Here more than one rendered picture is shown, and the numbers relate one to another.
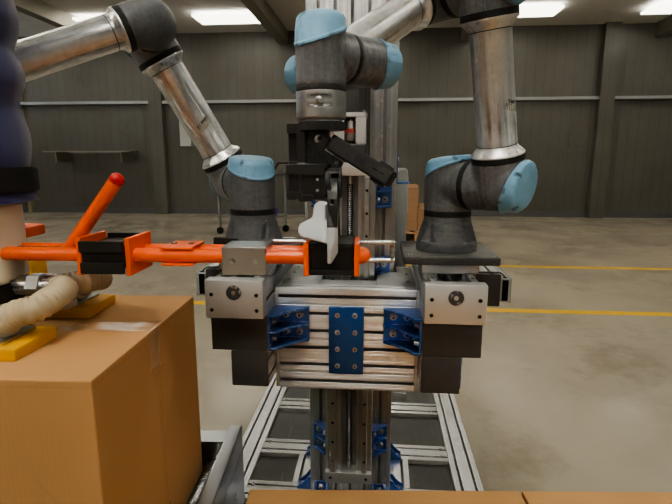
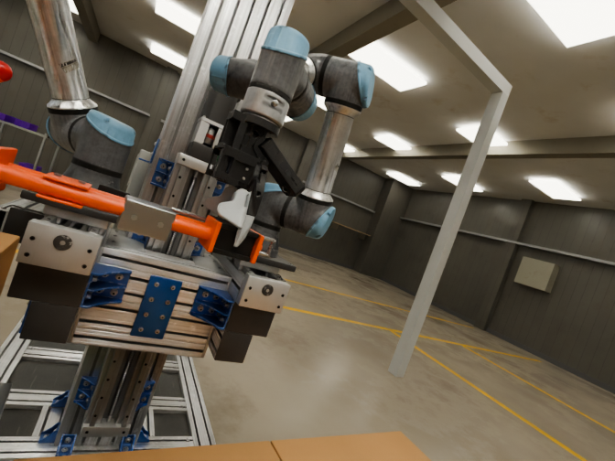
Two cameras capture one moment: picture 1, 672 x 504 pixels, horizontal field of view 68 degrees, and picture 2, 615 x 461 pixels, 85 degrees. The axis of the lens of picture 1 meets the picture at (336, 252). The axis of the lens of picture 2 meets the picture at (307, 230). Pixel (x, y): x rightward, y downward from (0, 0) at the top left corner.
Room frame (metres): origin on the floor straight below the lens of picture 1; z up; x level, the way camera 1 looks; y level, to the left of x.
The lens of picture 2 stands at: (0.22, 0.22, 1.18)
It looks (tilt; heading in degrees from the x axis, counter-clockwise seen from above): 1 degrees down; 327
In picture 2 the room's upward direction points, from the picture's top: 20 degrees clockwise
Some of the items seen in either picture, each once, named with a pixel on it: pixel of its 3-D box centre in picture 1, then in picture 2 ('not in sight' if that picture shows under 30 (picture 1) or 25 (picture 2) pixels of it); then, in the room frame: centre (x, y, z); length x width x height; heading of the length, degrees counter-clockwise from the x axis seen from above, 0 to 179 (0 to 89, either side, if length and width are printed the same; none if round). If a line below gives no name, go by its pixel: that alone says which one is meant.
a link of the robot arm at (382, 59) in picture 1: (359, 64); (287, 92); (0.86, -0.04, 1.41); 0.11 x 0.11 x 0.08; 43
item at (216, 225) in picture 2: (332, 255); (231, 239); (0.76, 0.01, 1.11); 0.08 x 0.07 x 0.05; 87
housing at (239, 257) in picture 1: (248, 257); (145, 218); (0.78, 0.14, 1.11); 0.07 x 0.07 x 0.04; 87
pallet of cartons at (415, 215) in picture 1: (418, 210); not in sight; (8.26, -1.37, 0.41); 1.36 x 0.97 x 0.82; 176
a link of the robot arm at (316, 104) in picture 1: (321, 108); (264, 111); (0.77, 0.02, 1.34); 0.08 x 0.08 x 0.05
